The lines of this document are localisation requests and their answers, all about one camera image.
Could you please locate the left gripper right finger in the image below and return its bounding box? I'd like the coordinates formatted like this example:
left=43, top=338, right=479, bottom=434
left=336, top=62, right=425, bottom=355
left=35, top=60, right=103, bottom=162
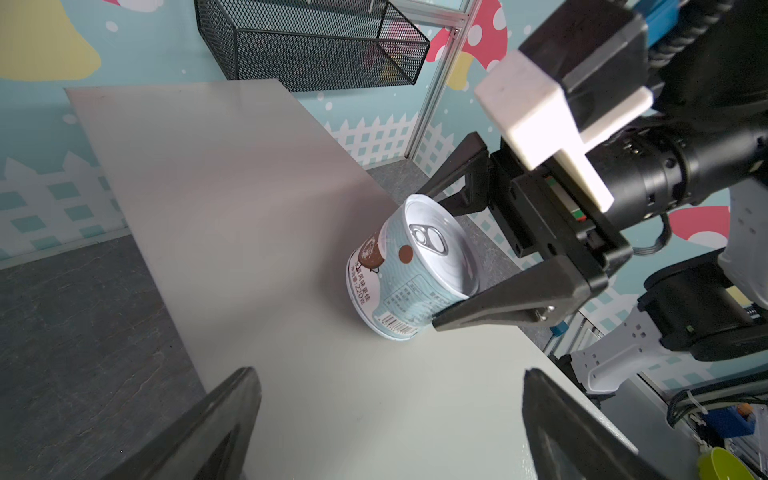
left=522, top=369, right=663, bottom=479

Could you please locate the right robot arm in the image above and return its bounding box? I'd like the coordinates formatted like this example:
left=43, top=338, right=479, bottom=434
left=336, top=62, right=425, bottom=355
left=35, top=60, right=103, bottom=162
left=422, top=1, right=767, bottom=400

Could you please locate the black mesh wall basket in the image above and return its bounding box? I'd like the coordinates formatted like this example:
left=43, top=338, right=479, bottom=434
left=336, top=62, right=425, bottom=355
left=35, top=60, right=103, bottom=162
left=194, top=0, right=430, bottom=92

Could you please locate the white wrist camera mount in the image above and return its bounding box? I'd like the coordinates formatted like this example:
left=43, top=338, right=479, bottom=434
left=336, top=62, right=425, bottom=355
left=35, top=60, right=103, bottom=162
left=475, top=0, right=655, bottom=214

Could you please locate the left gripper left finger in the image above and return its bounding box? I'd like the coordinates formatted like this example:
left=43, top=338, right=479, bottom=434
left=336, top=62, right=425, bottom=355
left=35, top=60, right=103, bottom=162
left=105, top=367, right=262, bottom=479

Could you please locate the grey metal cabinet counter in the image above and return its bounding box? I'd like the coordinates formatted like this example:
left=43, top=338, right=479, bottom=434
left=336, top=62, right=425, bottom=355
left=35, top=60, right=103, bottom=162
left=67, top=80, right=578, bottom=479

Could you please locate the teal label can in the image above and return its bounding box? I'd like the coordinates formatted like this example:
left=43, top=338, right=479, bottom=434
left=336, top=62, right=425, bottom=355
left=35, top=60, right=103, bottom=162
left=345, top=194, right=481, bottom=341

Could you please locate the green bowl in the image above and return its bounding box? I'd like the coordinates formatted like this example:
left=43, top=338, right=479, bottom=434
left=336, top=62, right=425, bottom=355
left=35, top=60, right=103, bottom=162
left=697, top=447, right=755, bottom=480

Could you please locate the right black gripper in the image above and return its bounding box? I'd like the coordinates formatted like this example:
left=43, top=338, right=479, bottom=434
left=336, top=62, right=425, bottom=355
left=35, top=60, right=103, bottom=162
left=417, top=132, right=632, bottom=332

